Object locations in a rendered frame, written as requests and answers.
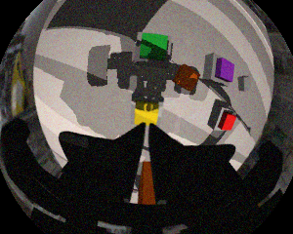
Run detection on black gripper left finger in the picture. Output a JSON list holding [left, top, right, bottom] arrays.
[[58, 122, 146, 203]]

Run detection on red button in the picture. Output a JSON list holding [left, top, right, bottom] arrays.
[[208, 104, 236, 132]]

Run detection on green button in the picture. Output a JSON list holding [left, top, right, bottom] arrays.
[[135, 31, 173, 69]]

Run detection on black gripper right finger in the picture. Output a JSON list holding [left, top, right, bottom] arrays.
[[147, 122, 236, 204]]

